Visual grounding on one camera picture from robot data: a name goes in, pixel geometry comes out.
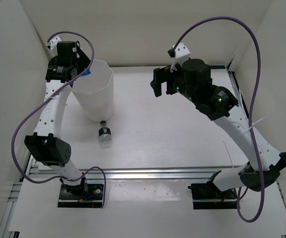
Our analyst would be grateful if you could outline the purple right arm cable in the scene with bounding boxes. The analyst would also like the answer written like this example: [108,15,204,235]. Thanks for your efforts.
[167,16,265,223]

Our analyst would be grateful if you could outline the black label bottle black cap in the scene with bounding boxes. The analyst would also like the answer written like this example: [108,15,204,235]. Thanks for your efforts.
[98,120,112,143]

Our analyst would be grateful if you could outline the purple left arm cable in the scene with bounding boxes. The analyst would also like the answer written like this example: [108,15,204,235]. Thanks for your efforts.
[10,31,106,208]

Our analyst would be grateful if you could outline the aluminium front rail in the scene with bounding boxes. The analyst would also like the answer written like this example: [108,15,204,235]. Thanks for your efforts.
[28,165,236,180]

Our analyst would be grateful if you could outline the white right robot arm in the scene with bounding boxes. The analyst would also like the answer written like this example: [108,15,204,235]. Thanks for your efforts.
[150,59,286,198]

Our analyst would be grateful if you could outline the white octagonal plastic bin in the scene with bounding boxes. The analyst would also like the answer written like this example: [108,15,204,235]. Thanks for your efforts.
[72,60,114,122]

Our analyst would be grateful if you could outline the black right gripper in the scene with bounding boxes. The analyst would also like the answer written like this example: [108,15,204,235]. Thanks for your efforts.
[150,64,199,104]

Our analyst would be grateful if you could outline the blue label clear bottle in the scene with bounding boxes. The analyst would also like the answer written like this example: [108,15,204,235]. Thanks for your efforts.
[82,70,91,76]

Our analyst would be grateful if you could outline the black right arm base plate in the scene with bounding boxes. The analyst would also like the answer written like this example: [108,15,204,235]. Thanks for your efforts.
[187,182,237,210]

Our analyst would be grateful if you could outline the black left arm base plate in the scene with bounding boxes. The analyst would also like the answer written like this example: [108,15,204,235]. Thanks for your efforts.
[57,181,105,208]

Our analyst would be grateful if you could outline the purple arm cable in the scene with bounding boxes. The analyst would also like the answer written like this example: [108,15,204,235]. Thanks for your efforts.
[167,16,265,223]
[10,31,106,208]

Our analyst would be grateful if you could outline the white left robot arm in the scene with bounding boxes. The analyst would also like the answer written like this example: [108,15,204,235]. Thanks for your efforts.
[24,41,90,198]

